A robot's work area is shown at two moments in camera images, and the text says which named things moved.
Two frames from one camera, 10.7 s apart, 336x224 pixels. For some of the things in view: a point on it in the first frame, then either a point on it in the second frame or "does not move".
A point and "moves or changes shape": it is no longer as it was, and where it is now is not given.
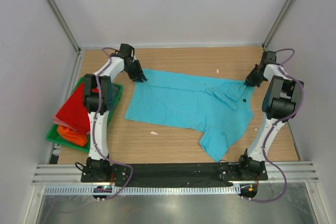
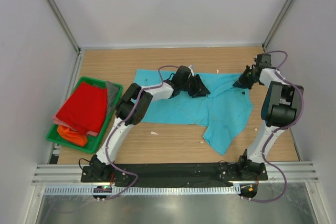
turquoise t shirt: (221, 109) moves or changes shape
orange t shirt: (75, 137) does not move
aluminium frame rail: (56, 174) does not move
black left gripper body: (136, 71) → (193, 85)
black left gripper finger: (140, 78) → (203, 90)
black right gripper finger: (249, 83) → (239, 84)
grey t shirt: (115, 91) does not move
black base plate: (176, 175) does not move
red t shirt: (73, 112) does not move
